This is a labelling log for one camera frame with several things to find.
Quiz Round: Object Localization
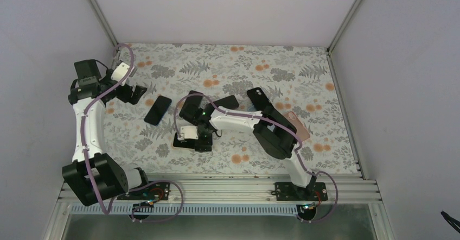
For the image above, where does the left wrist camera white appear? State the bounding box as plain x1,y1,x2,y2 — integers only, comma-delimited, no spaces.
110,62,136,86

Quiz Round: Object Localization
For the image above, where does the aluminium rail frame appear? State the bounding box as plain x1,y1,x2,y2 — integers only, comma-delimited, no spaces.
57,173,382,205

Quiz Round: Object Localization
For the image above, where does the pink phone case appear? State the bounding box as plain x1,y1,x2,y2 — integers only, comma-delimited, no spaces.
283,111,310,142

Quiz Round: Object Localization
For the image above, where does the black phone case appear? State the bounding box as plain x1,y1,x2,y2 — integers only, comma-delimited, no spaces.
246,87,273,111

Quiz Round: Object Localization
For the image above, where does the black object at corner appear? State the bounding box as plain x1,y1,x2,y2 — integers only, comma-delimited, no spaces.
440,211,460,233

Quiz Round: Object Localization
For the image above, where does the phone from blue case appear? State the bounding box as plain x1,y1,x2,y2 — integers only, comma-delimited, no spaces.
182,90,203,117

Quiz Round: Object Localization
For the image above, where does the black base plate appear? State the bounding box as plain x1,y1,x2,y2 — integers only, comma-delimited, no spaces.
117,182,170,201
271,182,328,201

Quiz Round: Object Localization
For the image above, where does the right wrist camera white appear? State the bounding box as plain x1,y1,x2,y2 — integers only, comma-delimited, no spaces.
177,125,199,141

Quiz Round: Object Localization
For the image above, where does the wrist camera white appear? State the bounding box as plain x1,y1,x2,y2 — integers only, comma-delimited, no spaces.
110,62,136,86
177,125,199,141

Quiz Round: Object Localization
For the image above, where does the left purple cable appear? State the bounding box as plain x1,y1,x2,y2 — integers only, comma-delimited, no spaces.
79,43,184,224

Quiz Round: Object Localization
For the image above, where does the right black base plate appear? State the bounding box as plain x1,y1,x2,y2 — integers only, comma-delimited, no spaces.
271,182,328,201

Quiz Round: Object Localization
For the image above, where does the purple cable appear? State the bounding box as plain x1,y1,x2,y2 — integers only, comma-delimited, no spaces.
172,93,339,224
79,43,184,224

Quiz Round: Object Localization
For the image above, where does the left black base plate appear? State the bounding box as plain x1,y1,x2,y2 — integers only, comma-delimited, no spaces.
117,182,170,201

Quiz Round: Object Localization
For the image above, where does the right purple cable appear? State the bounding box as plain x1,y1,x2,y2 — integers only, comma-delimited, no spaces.
172,93,339,224

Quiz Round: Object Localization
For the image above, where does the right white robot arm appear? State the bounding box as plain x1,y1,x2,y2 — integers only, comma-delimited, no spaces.
172,91,316,200

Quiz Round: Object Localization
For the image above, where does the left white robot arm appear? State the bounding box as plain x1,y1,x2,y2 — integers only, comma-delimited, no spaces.
62,59,151,206

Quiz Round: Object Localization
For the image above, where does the black phone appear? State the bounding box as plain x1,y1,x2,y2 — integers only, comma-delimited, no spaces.
144,96,172,126
172,133,196,150

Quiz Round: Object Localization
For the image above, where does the floral patterned mat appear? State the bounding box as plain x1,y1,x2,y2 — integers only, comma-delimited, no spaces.
104,43,358,174

